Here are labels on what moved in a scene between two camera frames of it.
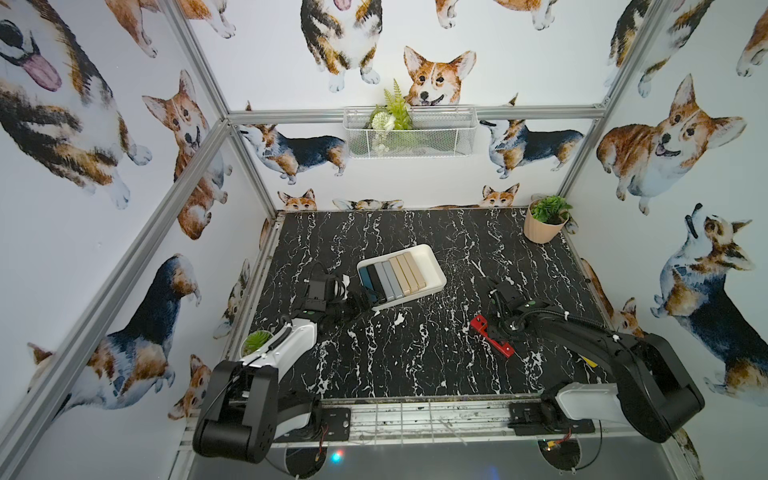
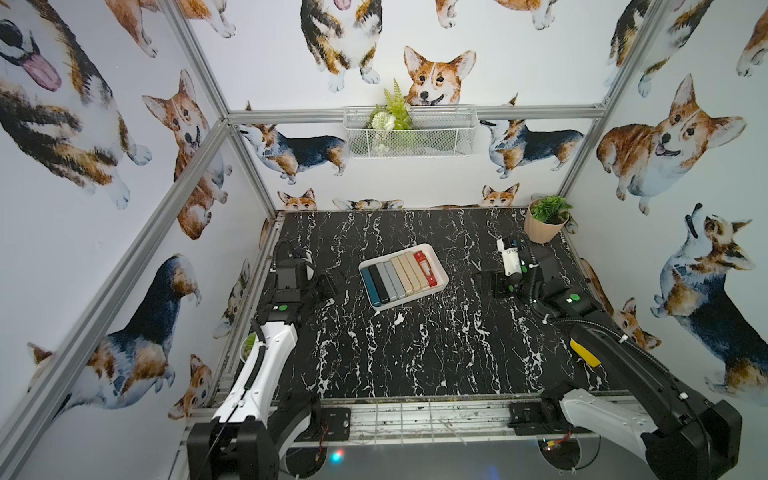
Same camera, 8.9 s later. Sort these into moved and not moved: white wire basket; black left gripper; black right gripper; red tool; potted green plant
Moved: red tool; black left gripper; black right gripper
Not moved: potted green plant; white wire basket
